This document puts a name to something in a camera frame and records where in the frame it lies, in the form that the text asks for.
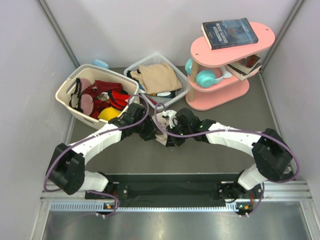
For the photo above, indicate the cream plastic laundry basket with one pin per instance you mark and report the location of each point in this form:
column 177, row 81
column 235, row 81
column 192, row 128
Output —
column 93, row 73

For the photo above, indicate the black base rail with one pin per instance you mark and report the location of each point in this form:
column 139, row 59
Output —
column 174, row 190

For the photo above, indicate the dark red lace bra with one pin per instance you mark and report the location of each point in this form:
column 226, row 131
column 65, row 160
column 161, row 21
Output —
column 96, row 90

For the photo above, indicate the teal cat-ear headphones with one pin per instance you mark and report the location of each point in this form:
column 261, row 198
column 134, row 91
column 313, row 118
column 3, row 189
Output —
column 207, row 78

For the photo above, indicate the dark blue paperback book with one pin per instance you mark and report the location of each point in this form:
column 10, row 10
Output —
column 228, row 33

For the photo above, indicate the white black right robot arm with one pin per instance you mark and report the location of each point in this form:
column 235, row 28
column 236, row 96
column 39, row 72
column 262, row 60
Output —
column 271, row 155

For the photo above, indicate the beige folded garment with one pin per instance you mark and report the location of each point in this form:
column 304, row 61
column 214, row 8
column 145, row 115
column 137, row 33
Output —
column 156, row 78

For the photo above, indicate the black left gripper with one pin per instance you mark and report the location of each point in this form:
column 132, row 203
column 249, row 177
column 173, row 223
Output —
column 152, row 130

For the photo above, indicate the yellow bra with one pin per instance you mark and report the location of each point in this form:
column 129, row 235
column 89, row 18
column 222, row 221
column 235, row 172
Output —
column 109, row 113

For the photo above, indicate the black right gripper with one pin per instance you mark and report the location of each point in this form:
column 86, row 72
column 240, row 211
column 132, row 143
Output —
column 173, row 141

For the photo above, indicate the white perforated plastic basket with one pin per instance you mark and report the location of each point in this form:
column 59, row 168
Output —
column 167, row 98

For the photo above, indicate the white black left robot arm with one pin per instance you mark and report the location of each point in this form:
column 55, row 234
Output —
column 67, row 165

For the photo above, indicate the stack of books on shelf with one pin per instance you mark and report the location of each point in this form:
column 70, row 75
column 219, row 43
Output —
column 245, row 67

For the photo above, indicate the pink bra with black straps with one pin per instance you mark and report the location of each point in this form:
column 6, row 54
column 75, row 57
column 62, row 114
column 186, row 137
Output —
column 79, row 99

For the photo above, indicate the light blue container lid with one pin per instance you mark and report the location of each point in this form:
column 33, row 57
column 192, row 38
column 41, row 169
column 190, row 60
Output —
column 101, row 64

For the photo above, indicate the pink two-tier shelf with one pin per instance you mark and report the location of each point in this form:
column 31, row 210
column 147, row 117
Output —
column 203, row 58

